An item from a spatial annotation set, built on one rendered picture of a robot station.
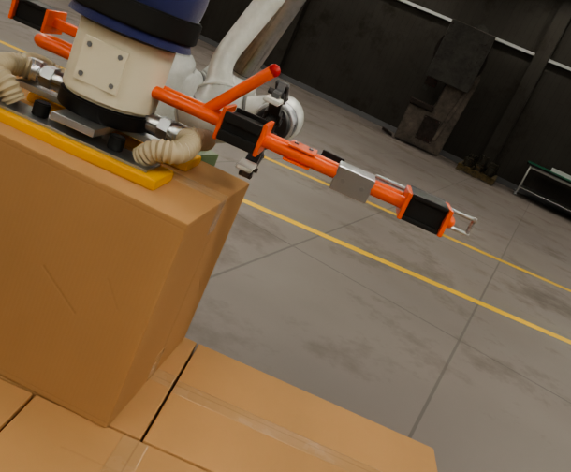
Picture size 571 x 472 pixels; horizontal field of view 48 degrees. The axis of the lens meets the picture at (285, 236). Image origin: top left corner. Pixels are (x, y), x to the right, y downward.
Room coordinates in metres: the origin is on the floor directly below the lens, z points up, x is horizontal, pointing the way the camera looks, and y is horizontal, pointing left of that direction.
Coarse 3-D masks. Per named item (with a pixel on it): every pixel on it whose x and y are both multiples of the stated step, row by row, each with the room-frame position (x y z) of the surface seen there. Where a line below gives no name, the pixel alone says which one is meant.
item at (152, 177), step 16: (0, 112) 1.01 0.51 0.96; (16, 112) 1.03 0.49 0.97; (32, 112) 1.05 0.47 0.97; (48, 112) 1.06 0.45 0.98; (16, 128) 1.01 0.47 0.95; (32, 128) 1.01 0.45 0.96; (48, 128) 1.02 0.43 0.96; (64, 128) 1.05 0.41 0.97; (64, 144) 1.01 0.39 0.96; (80, 144) 1.02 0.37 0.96; (96, 144) 1.04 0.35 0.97; (112, 144) 1.04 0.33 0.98; (96, 160) 1.01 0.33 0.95; (112, 160) 1.01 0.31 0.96; (128, 160) 1.03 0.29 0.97; (128, 176) 1.01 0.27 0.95; (144, 176) 1.01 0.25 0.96; (160, 176) 1.04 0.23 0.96
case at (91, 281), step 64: (0, 128) 0.98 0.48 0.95; (0, 192) 0.96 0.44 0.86; (64, 192) 0.95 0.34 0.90; (128, 192) 0.95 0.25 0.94; (192, 192) 1.09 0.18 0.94; (0, 256) 0.95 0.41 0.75; (64, 256) 0.95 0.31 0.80; (128, 256) 0.94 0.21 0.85; (192, 256) 1.06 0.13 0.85; (0, 320) 0.95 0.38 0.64; (64, 320) 0.94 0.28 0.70; (128, 320) 0.94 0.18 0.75; (64, 384) 0.94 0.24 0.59; (128, 384) 0.97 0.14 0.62
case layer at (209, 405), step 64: (0, 384) 0.93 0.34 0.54; (192, 384) 1.17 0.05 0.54; (256, 384) 1.28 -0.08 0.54; (0, 448) 0.80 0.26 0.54; (64, 448) 0.85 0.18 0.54; (128, 448) 0.91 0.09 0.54; (192, 448) 0.98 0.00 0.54; (256, 448) 1.06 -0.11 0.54; (320, 448) 1.15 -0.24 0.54; (384, 448) 1.25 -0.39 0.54
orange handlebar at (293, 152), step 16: (64, 32) 1.41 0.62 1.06; (48, 48) 1.13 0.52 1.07; (64, 48) 1.13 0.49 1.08; (160, 96) 1.12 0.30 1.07; (176, 96) 1.12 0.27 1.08; (192, 112) 1.12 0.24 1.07; (208, 112) 1.12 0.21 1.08; (272, 144) 1.12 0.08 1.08; (288, 144) 1.12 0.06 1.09; (304, 144) 1.18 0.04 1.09; (288, 160) 1.12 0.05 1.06; (304, 160) 1.12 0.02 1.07; (320, 160) 1.12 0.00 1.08; (384, 192) 1.11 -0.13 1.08; (400, 192) 1.16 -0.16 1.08; (448, 224) 1.12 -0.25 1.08
